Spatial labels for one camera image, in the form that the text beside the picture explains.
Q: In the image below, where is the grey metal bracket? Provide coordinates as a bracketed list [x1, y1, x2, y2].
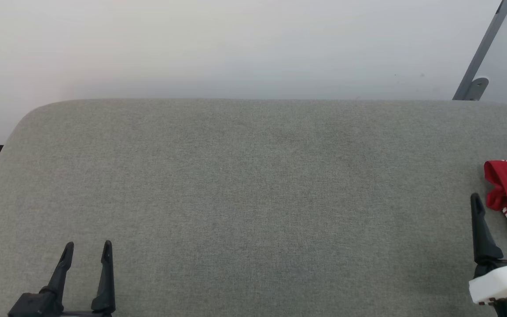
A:
[467, 77, 489, 101]

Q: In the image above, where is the grey metal post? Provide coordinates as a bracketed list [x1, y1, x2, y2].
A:
[452, 0, 507, 101]

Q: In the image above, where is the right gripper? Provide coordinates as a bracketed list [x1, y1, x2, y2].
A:
[469, 193, 507, 317]

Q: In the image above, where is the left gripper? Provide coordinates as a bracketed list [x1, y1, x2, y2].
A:
[8, 240, 116, 317]

